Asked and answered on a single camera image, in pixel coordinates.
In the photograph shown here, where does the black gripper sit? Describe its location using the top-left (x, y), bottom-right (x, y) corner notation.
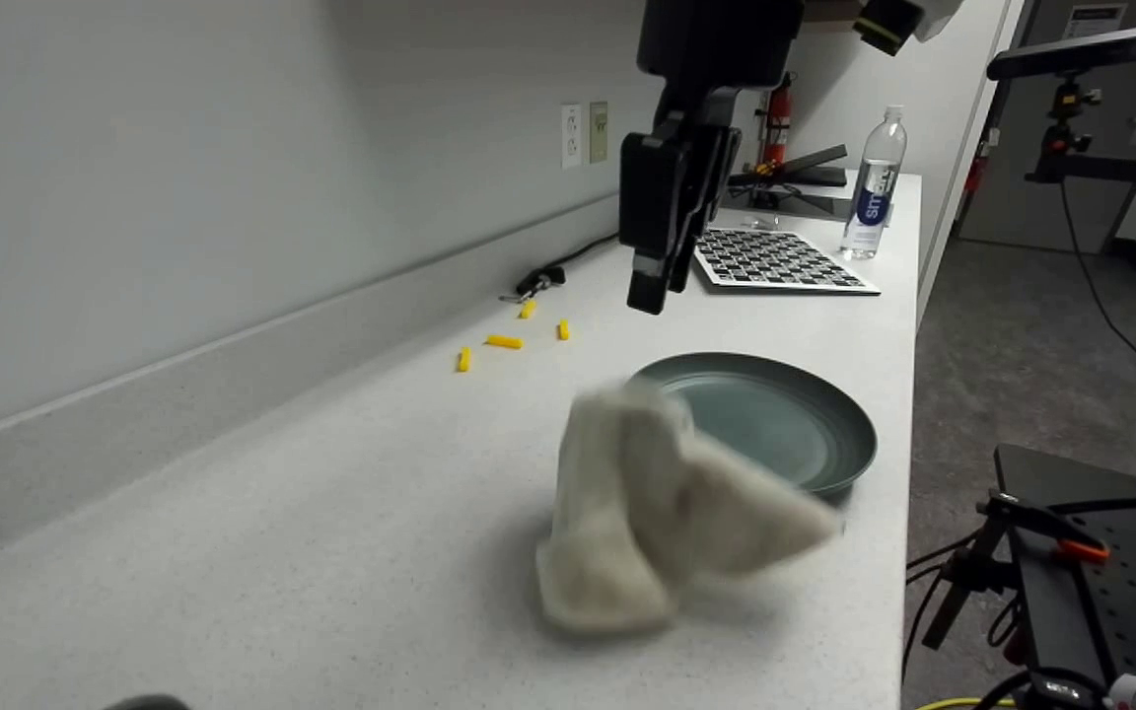
top-left (617, 0), bottom-right (812, 318)

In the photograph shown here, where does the white cloth rag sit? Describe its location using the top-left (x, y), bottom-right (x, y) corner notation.
top-left (534, 373), bottom-right (848, 644)

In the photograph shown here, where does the black metal tool pile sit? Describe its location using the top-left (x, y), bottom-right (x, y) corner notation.
top-left (722, 136), bottom-right (855, 220)

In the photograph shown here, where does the keyboard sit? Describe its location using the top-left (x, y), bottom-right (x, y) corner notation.
top-left (685, 220), bottom-right (885, 298)

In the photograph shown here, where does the clear plastic water bottle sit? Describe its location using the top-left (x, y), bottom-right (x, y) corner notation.
top-left (837, 101), bottom-right (912, 265)

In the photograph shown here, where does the dark green round plate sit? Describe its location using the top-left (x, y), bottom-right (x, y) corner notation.
top-left (630, 345), bottom-right (885, 506)

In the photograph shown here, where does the red fire extinguisher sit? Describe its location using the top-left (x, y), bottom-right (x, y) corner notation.
top-left (961, 123), bottom-right (1003, 220)

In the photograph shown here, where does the black optical breadboard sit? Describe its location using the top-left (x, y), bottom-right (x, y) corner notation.
top-left (989, 440), bottom-right (1136, 692)

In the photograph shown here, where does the beige wall outlet plate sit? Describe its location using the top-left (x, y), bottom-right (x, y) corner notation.
top-left (584, 99), bottom-right (617, 164)

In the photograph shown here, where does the red handled clamp tool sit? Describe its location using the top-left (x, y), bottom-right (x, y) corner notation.
top-left (753, 71), bottom-right (797, 173)

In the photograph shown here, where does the white wall outlet plate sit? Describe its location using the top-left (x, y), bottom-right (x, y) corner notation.
top-left (555, 101), bottom-right (589, 173)

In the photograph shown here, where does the black cable with plug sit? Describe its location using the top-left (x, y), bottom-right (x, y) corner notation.
top-left (507, 227), bottom-right (623, 298)

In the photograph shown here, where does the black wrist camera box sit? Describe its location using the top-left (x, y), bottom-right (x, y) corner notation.
top-left (851, 0), bottom-right (932, 57)

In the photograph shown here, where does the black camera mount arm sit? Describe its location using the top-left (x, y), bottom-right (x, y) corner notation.
top-left (1020, 73), bottom-right (1136, 188)

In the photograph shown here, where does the thin black camera cable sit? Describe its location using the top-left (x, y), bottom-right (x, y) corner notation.
top-left (1058, 173), bottom-right (1136, 451)

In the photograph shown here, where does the black cable bundle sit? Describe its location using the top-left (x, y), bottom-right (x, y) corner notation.
top-left (905, 524), bottom-right (1035, 710)

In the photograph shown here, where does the black clamp with orange handle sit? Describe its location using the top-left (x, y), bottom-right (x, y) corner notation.
top-left (978, 490), bottom-right (1120, 570)

